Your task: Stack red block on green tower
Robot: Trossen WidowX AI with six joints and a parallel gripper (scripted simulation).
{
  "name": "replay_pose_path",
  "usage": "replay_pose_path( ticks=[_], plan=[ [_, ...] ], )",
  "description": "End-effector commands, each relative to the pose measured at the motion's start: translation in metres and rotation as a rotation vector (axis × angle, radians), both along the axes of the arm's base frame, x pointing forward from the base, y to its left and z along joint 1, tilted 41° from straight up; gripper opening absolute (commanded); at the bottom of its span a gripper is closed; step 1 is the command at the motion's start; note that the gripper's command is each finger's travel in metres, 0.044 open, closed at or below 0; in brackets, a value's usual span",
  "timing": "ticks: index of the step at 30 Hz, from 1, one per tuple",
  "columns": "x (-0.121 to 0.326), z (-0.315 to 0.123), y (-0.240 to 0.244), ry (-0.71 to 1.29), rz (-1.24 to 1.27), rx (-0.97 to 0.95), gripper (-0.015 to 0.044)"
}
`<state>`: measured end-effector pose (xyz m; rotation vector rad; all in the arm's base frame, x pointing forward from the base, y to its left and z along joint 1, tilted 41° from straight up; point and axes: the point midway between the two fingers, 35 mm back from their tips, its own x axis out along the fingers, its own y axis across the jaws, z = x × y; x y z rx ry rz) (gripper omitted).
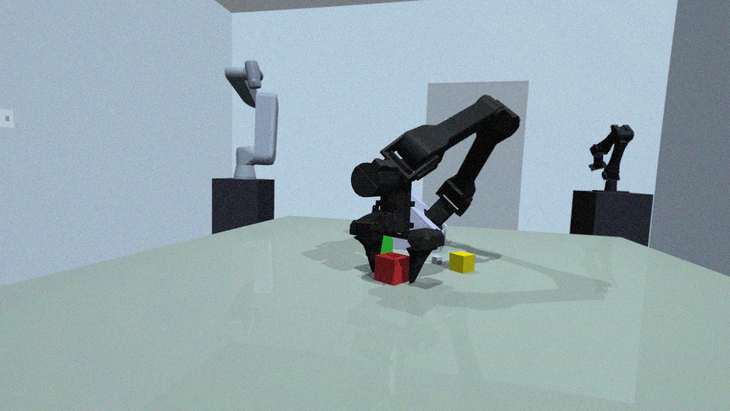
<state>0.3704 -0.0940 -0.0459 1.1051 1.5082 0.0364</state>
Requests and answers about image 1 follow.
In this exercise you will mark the red block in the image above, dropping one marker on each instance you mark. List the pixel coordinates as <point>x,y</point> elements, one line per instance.
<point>392,268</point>

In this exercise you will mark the yellow cube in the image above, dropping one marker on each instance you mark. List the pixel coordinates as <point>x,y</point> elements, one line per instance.
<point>462,262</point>

